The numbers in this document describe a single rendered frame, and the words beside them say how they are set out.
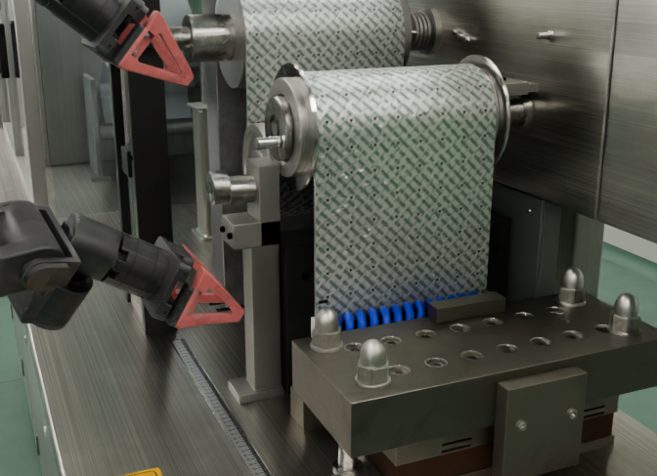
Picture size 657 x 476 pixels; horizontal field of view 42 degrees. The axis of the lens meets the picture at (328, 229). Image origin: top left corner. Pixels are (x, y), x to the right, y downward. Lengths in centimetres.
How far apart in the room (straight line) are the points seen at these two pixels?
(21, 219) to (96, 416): 34
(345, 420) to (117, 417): 35
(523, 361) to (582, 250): 46
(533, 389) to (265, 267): 36
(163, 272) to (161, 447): 23
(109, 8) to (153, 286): 28
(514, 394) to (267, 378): 35
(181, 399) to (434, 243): 38
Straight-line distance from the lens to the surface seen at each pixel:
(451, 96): 103
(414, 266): 104
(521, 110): 113
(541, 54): 113
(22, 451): 289
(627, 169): 101
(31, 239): 84
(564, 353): 97
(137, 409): 112
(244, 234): 102
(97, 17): 89
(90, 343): 131
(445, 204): 104
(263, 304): 107
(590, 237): 137
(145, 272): 90
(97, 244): 89
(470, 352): 95
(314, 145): 94
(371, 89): 99
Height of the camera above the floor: 143
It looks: 17 degrees down
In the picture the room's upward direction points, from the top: straight up
